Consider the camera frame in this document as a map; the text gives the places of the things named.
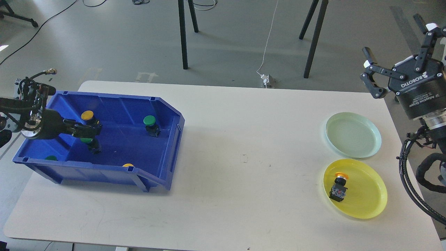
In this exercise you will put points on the blue plastic bin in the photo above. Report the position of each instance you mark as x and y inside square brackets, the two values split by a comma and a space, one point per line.
[123, 139]

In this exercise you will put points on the black stand base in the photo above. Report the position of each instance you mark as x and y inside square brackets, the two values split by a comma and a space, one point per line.
[9, 12]

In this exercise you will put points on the yellow plate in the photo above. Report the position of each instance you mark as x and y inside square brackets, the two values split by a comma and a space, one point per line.
[366, 193]

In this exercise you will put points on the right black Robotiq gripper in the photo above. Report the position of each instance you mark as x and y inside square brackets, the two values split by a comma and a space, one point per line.
[421, 89]

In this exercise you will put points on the white power adapter with cable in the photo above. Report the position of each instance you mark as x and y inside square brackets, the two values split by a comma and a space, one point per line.
[265, 78]

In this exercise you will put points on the black tripod leg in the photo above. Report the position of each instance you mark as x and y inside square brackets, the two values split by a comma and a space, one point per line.
[317, 31]
[181, 16]

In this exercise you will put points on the green button in corner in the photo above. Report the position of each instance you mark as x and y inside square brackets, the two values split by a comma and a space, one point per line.
[51, 157]

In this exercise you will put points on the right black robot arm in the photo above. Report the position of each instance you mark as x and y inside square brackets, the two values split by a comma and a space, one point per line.
[430, 134]

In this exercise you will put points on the black tripod leg right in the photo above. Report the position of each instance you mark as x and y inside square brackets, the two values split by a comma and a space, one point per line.
[317, 31]

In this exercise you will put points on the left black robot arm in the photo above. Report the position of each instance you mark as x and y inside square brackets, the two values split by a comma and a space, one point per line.
[27, 113]

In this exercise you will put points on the black tripod leg left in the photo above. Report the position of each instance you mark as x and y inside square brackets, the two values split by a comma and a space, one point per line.
[181, 16]

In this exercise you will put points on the pale green plate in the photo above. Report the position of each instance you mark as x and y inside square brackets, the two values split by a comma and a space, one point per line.
[353, 135]

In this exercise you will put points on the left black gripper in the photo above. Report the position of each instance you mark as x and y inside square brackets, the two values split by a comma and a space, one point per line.
[48, 124]

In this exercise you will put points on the green button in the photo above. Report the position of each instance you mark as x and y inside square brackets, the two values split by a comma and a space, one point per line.
[151, 126]
[51, 157]
[93, 145]

